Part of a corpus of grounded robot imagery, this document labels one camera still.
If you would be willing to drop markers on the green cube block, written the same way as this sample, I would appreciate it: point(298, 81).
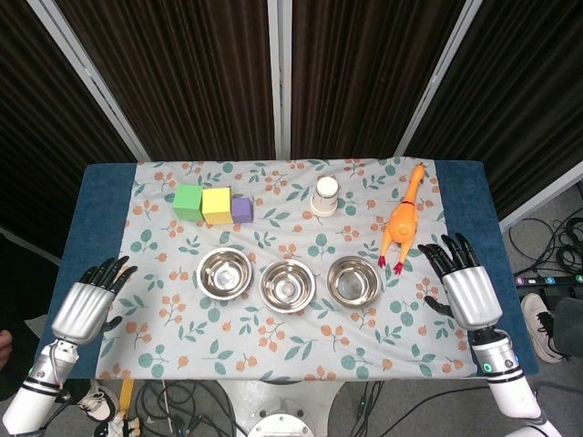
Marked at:
point(187, 202)

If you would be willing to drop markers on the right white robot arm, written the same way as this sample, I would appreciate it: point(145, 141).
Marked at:
point(505, 378)

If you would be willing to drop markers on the orange rubber chicken toy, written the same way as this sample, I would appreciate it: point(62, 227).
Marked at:
point(401, 223)

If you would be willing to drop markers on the yellow tape strip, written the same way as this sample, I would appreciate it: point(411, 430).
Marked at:
point(126, 395)

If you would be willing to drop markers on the dark corrugated partition panel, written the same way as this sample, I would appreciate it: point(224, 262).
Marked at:
point(514, 100)
point(182, 77)
point(364, 77)
point(45, 114)

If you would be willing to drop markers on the blue table cover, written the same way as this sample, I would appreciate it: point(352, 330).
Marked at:
point(100, 214)

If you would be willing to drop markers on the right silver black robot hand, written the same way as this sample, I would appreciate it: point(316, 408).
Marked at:
point(471, 296)

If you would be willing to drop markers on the small purple cube block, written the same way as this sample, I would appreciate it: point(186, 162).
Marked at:
point(242, 210)

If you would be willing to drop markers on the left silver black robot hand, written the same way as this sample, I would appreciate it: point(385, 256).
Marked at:
point(79, 309)

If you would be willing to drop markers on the white paper cup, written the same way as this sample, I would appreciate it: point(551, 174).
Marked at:
point(326, 196)

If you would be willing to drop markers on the black power strip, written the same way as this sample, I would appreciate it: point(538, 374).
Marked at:
point(549, 280)

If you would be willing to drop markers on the white sneaker with black laces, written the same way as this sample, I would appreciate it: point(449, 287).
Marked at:
point(539, 328)

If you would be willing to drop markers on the steel bowl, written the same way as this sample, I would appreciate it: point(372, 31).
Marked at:
point(287, 287)
point(354, 278)
point(224, 273)

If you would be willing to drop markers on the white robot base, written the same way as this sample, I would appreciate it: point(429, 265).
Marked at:
point(280, 409)

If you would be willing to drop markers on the floral grey tablecloth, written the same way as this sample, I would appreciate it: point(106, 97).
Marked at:
point(282, 337)

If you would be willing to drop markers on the yellow cube block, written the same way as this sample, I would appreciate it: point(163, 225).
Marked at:
point(216, 205)

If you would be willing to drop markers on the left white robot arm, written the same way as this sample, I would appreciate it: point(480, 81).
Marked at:
point(32, 396)

